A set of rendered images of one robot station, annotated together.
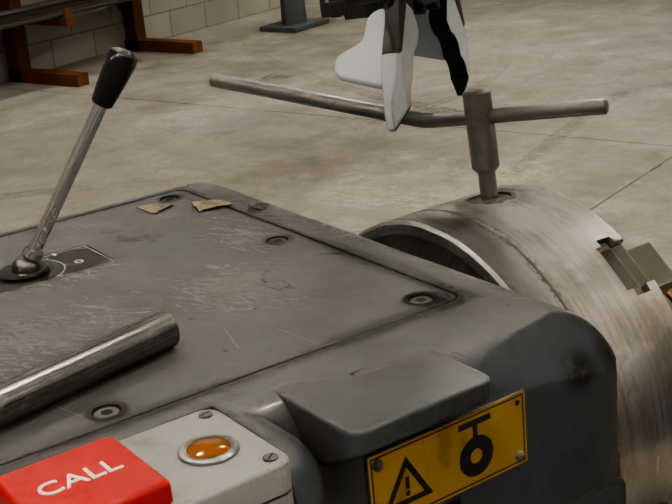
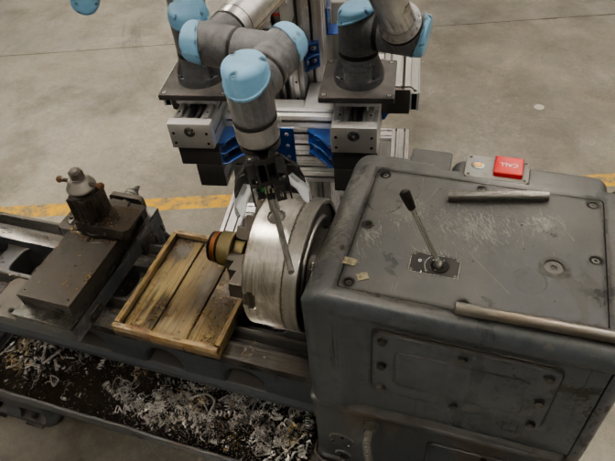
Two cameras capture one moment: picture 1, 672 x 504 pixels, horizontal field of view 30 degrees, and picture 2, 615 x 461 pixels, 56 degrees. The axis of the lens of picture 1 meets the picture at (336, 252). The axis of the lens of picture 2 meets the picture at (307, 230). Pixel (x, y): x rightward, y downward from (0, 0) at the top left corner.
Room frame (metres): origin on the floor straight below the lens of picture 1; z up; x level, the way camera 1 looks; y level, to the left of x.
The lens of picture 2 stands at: (1.39, 0.65, 2.08)
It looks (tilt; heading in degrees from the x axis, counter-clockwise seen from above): 45 degrees down; 236
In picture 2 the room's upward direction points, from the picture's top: 6 degrees counter-clockwise
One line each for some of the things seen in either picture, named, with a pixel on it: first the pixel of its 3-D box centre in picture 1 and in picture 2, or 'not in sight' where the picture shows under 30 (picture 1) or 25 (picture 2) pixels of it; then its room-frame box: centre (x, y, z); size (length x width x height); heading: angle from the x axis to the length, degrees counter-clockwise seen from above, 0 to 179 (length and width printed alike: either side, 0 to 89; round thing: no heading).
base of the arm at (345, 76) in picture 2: not in sight; (358, 62); (0.36, -0.51, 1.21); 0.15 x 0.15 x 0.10
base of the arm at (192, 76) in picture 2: not in sight; (199, 61); (0.70, -0.87, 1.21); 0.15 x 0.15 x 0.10
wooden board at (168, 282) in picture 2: not in sight; (195, 288); (1.09, -0.37, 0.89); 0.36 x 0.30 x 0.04; 34
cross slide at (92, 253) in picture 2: not in sight; (90, 247); (1.25, -0.65, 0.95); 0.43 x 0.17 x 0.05; 34
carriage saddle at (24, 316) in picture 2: not in sight; (79, 260); (1.29, -0.68, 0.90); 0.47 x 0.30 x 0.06; 34
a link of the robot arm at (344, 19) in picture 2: not in sight; (360, 26); (0.35, -0.51, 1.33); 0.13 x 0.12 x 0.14; 116
